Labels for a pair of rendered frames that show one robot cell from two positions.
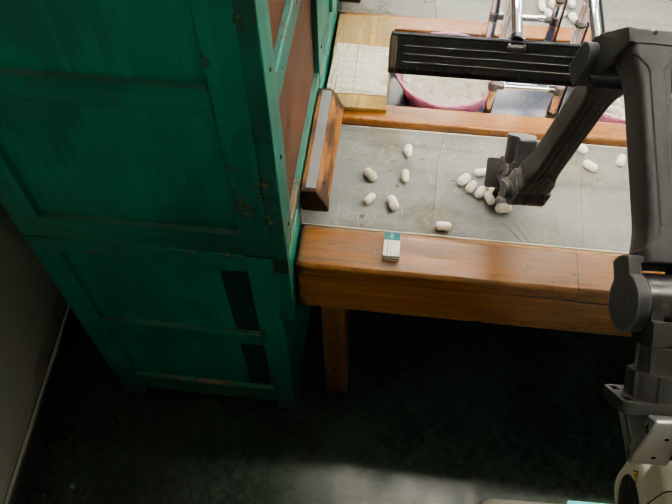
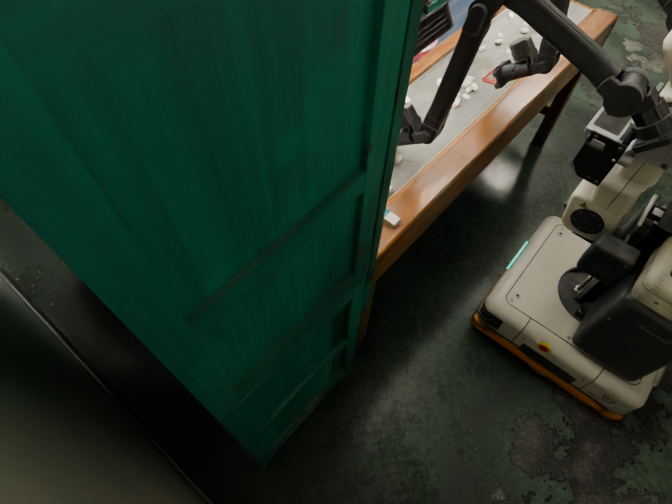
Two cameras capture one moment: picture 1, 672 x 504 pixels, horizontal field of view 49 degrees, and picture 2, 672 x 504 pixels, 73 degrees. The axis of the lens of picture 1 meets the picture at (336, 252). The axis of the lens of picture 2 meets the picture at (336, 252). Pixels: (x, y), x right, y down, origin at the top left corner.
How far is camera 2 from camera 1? 87 cm
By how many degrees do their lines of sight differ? 30
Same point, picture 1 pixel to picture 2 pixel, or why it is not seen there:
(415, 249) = (397, 209)
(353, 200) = not seen: hidden behind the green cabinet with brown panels
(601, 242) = (446, 138)
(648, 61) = not seen: outside the picture
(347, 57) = not seen: hidden behind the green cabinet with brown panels
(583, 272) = (462, 153)
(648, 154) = (571, 29)
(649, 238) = (607, 65)
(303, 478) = (395, 392)
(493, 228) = (405, 171)
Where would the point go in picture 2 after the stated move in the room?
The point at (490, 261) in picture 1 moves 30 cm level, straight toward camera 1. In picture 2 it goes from (429, 184) to (494, 247)
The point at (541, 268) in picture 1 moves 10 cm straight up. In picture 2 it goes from (449, 167) to (456, 146)
